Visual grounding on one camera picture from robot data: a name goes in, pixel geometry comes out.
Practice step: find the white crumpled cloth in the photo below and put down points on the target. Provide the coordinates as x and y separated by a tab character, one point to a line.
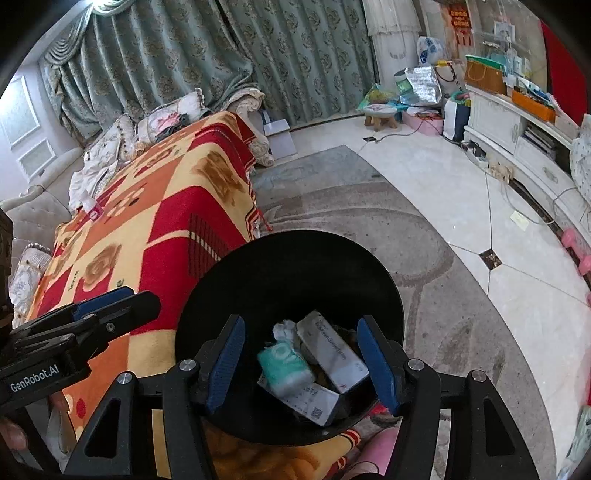
90	177

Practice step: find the beige frilled pillow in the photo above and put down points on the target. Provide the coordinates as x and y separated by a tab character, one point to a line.
184	104

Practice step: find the printed red and yellow blanket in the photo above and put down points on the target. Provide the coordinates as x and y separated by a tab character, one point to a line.
152	221

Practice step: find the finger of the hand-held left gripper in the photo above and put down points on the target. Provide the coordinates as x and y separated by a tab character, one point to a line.
106	298
134	311

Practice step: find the white lace cloth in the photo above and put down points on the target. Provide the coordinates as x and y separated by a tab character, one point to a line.
581	166

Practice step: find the white lace-covered cabinet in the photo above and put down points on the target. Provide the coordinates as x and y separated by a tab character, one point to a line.
392	32

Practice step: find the red hanging decoration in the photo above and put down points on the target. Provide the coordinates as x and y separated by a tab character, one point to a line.
459	23

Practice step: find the paper slip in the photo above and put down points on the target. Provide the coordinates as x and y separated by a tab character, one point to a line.
519	219

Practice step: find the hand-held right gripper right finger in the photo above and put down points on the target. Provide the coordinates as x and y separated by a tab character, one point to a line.
376	364

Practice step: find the black round bin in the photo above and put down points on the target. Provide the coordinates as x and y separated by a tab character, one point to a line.
286	277

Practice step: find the white television cabinet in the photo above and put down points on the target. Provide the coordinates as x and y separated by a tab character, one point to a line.
503	124

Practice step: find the white and navy bag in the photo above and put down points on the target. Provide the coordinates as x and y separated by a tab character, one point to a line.
456	120

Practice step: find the white box on floor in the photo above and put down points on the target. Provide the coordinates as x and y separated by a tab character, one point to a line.
279	137

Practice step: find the orange box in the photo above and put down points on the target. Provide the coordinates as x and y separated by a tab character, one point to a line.
533	105

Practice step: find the large white medicine box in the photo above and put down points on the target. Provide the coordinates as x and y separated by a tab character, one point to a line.
314	404

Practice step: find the grey tufted sofa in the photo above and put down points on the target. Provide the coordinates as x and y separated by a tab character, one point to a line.
32	212

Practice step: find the long white medicine box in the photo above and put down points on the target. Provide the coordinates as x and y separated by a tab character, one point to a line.
330	353

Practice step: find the pink box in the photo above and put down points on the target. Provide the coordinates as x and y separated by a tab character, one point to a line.
422	123

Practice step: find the grey lace-trimmed pillow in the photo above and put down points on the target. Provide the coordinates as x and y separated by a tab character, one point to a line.
27	277

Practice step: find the white bottle with pink label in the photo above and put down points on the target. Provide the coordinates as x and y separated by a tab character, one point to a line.
92	210

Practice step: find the orange gift bag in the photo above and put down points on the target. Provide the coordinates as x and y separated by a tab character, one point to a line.
485	76

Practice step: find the green patterned curtain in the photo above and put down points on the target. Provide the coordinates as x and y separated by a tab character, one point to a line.
184	55

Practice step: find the cream patterned pillow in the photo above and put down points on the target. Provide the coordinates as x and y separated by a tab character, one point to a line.
111	143

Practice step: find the green plastic bags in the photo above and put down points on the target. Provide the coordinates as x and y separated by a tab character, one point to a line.
381	94

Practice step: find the teal and white tissue pack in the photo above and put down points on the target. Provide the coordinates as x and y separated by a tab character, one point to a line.
281	369

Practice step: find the person's leg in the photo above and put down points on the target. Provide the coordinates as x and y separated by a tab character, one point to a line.
376	452

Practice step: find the red cloth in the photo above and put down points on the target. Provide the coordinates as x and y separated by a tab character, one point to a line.
565	74

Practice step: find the pile of clothes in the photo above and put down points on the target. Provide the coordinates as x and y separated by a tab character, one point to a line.
171	123

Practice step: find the person's left hand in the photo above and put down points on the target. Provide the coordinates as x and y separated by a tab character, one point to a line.
11	434

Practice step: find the small wooden stool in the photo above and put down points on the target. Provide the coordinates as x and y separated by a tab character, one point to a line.
381	115

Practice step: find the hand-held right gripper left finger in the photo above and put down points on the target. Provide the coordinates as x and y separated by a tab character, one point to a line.
226	364

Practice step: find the white and blue plastic bag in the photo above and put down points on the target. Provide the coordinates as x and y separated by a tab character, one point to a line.
430	50

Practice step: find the pink dumbbell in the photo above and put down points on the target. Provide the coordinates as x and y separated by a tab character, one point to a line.
577	247

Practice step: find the silver foil bag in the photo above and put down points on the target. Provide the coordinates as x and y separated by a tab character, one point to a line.
422	85

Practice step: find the white power strip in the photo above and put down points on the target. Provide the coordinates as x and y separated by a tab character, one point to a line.
499	173

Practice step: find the grey patterned rug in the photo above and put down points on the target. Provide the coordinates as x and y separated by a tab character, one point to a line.
369	207

